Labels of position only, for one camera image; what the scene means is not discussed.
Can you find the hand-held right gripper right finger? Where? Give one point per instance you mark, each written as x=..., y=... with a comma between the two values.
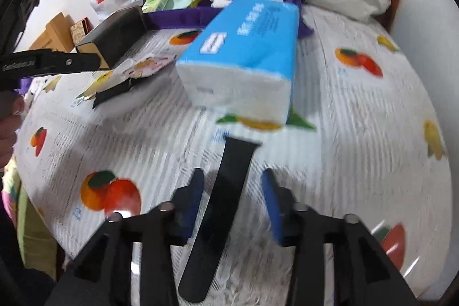
x=274, y=209

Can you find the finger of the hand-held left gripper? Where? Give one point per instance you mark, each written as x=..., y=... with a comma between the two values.
x=75, y=62

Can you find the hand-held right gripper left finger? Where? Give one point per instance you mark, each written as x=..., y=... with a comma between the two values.
x=192, y=205

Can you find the dark box with gold trim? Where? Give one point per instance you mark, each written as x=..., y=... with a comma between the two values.
x=118, y=30

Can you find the small cartoon print packet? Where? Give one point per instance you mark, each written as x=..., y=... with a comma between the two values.
x=147, y=64

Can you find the light green tissue packet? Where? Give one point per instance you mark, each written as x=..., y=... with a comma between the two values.
x=156, y=1

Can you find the purple fabric storage bin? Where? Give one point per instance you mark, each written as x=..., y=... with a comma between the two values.
x=168, y=19

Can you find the blue tissue pack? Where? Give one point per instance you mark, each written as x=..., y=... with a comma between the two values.
x=244, y=48

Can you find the person's left hand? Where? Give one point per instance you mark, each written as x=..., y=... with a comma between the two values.
x=9, y=141

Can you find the purple plush toy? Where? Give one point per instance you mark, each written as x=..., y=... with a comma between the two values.
x=27, y=85

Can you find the small brown patterned box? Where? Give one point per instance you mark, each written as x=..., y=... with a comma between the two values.
x=79, y=30

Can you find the wooden headboard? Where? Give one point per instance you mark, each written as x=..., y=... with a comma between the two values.
x=57, y=30

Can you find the black flat object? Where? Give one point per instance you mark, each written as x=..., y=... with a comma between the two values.
x=113, y=92

